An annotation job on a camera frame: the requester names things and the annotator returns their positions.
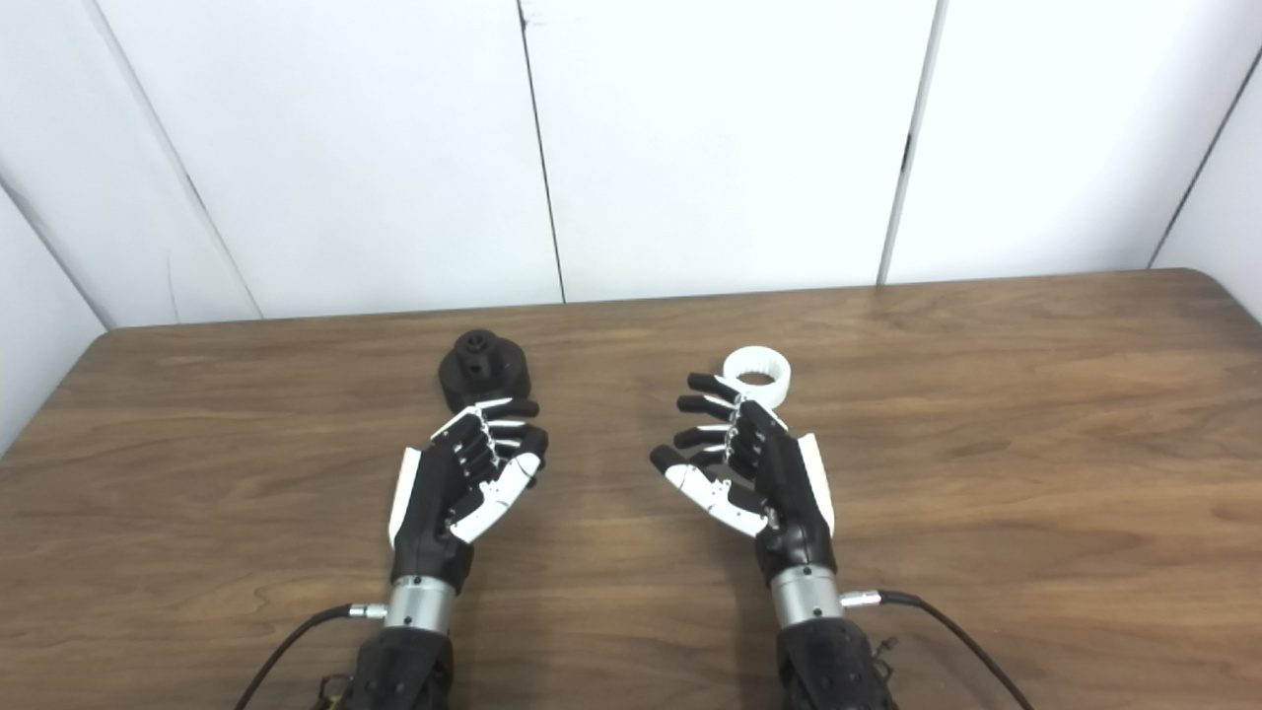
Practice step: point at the round black part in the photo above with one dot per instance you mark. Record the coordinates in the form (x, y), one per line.
(483, 370)

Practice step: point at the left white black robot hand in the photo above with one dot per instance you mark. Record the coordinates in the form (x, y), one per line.
(439, 493)

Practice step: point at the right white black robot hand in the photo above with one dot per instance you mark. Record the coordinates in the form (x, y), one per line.
(784, 483)

